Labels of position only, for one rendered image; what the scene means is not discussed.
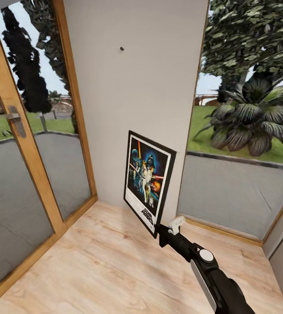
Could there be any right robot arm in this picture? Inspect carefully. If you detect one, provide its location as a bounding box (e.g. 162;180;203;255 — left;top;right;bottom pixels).
154;215;255;314

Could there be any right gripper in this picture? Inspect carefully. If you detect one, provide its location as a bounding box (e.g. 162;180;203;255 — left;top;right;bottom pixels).
154;224;186;253

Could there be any poster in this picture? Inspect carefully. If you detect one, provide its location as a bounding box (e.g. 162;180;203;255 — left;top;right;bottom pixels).
124;130;177;239

